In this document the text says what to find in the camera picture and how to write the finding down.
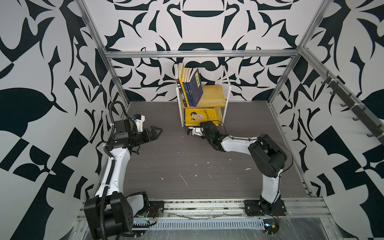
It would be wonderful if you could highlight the blue book yellow label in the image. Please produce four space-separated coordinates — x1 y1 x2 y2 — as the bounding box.
182 68 191 107
187 68 196 107
191 68 204 107

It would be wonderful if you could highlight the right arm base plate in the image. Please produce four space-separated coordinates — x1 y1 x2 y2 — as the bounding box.
244 198 287 217

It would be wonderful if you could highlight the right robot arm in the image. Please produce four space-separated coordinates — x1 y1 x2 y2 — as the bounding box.
192 121 288 216

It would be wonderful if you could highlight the aluminium front rail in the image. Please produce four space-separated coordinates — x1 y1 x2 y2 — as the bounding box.
71 196 340 232

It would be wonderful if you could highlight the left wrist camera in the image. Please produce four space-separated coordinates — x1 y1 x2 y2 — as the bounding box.
132 114 146 132

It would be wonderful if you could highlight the large yellow book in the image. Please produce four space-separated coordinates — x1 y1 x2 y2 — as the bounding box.
178 63 189 107

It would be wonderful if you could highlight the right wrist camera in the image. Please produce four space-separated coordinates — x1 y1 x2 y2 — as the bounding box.
187 127 205 138

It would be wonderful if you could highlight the small yellow cartoon book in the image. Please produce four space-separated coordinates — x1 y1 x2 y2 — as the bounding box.
185 108 219 127

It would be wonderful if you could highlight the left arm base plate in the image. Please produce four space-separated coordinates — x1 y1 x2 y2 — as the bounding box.
135 201 165 218

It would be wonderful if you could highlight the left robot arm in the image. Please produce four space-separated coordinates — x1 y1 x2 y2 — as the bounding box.
84 111 163 240

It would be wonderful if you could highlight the wall hook rail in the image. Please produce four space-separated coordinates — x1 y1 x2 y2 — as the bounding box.
320 70 384 145

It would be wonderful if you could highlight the black standing book on shelf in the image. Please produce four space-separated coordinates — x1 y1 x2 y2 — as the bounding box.
174 63 187 107

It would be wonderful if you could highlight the small green-lit electronics box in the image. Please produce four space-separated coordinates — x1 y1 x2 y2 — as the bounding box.
263 219 280 236

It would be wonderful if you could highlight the wooden white-framed bookshelf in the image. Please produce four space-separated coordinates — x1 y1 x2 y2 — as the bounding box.
176 67 232 127

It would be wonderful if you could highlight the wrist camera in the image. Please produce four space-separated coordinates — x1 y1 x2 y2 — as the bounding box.
132 114 146 132
187 127 205 138

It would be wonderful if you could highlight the black cable left base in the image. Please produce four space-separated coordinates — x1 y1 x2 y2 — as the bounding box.
119 217 157 238

